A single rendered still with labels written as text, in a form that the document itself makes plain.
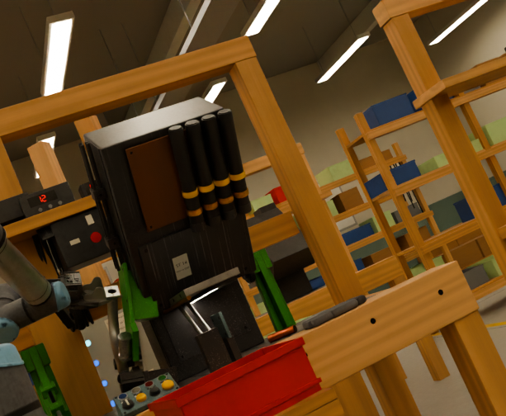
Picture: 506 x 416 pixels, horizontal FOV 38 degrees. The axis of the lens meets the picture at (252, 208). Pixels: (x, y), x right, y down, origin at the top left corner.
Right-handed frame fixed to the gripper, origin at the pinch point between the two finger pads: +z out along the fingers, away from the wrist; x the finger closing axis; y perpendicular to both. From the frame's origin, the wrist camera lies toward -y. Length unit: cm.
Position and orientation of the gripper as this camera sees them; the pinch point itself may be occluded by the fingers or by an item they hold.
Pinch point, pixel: (110, 296)
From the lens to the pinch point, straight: 221.0
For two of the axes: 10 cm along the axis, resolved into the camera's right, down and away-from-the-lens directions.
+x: -3.0, -4.6, 8.4
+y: 1.3, -8.9, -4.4
